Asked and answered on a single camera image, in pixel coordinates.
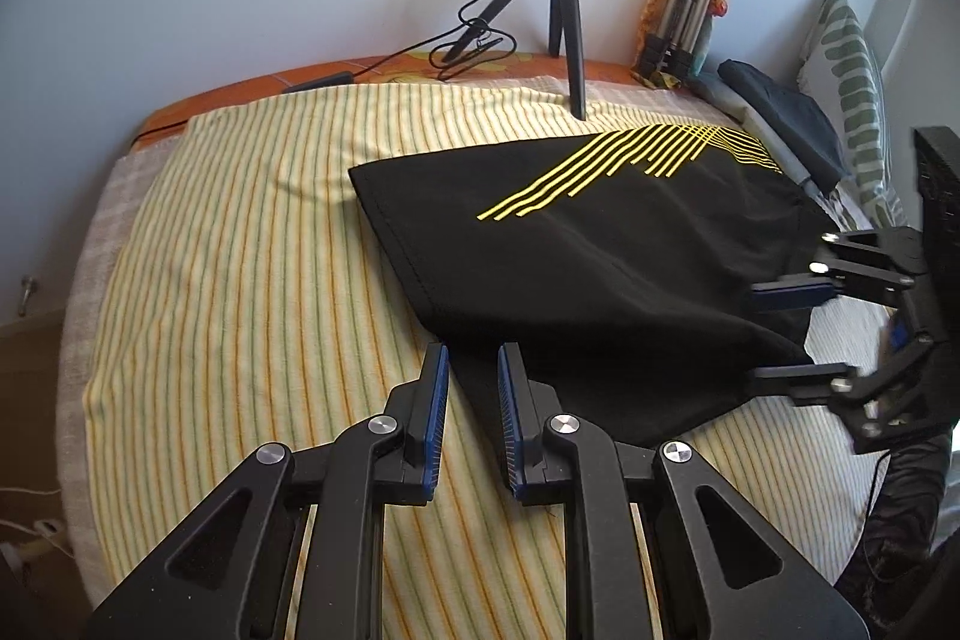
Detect orange bed sheet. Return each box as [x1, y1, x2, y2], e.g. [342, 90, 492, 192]
[137, 52, 640, 145]

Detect dark folded garment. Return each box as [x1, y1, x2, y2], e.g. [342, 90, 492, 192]
[716, 58, 853, 185]

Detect beige bed cover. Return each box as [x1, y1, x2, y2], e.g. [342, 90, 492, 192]
[56, 149, 162, 562]

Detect white pillow with green pattern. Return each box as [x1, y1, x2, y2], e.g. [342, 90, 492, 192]
[795, 0, 910, 223]

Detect dark patterned cloth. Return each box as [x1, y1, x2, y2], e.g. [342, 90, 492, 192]
[832, 430, 957, 630]

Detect grey folded cloth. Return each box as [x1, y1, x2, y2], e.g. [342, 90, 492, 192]
[684, 72, 830, 195]

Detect black pants with yellow stripes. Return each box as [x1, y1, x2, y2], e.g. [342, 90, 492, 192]
[349, 121, 842, 451]

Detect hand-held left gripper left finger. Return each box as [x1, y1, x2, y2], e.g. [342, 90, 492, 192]
[86, 344, 452, 640]

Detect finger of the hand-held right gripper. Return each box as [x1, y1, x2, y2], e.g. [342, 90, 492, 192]
[751, 225, 921, 314]
[749, 331, 938, 431]

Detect yellow striped blanket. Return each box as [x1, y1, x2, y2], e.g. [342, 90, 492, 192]
[84, 76, 875, 640]

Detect white cables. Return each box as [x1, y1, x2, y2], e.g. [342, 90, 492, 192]
[0, 484, 72, 570]

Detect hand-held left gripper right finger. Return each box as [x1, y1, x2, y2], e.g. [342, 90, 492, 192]
[497, 343, 871, 640]

